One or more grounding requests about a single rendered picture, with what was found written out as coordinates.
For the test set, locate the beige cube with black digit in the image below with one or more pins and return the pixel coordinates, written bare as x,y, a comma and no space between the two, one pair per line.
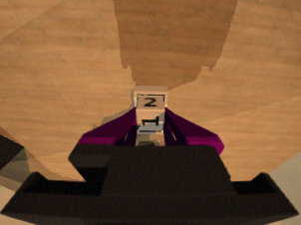
150,113

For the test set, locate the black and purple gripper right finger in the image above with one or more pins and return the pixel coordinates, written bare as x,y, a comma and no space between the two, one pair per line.
187,132

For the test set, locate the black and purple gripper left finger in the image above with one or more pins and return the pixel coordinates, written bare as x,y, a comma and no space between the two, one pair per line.
114,131

